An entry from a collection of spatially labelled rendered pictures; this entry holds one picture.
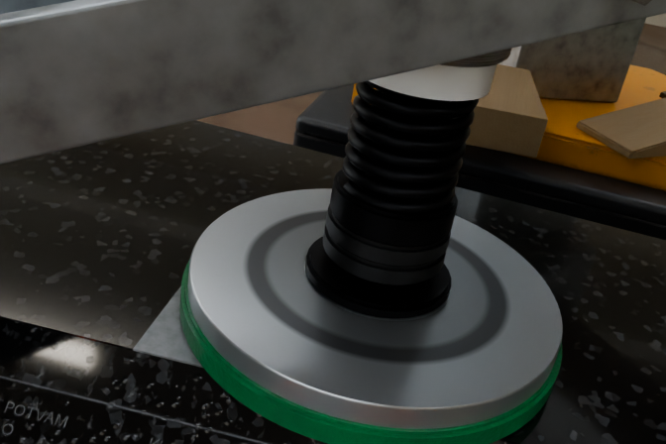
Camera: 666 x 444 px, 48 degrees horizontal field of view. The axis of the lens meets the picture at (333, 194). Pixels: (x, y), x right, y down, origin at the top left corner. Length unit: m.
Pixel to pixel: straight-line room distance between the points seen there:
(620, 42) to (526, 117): 0.32
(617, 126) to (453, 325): 0.68
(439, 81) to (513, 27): 0.05
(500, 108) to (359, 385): 0.58
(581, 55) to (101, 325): 0.87
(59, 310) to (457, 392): 0.21
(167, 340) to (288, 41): 0.19
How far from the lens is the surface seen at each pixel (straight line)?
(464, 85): 0.35
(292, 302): 0.39
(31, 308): 0.43
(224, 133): 0.65
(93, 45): 0.27
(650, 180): 1.03
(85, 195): 0.54
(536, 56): 1.11
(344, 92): 1.11
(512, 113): 0.88
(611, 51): 1.17
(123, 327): 0.41
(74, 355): 0.41
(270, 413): 0.36
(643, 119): 1.08
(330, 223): 0.40
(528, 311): 0.44
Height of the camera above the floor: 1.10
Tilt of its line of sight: 27 degrees down
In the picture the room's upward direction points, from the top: 10 degrees clockwise
